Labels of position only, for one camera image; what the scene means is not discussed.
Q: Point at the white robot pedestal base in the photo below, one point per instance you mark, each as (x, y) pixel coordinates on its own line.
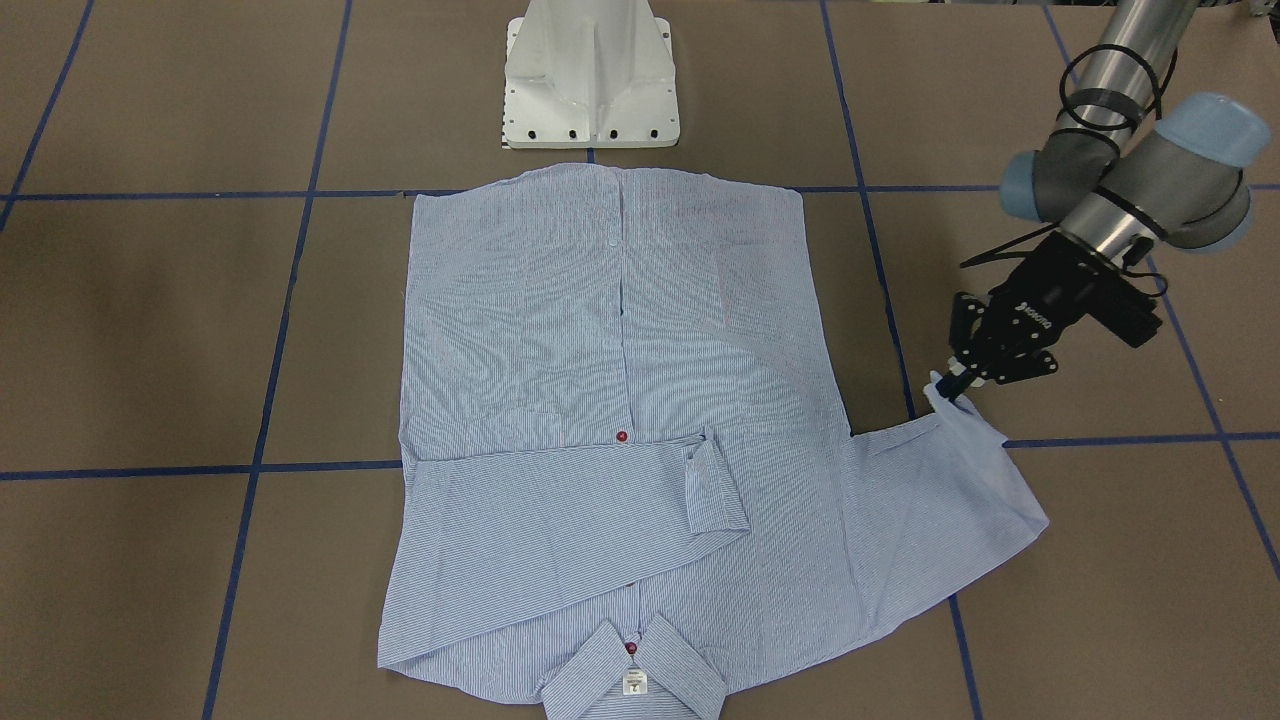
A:
(590, 75)

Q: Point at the light blue striped shirt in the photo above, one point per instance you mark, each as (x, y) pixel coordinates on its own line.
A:
(630, 485)

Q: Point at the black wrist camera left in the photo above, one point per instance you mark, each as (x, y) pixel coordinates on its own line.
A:
(1123, 310)

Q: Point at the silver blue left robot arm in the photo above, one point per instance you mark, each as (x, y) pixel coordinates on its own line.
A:
(1121, 171)

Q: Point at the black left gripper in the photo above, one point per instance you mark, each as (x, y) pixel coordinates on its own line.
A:
(1045, 296)

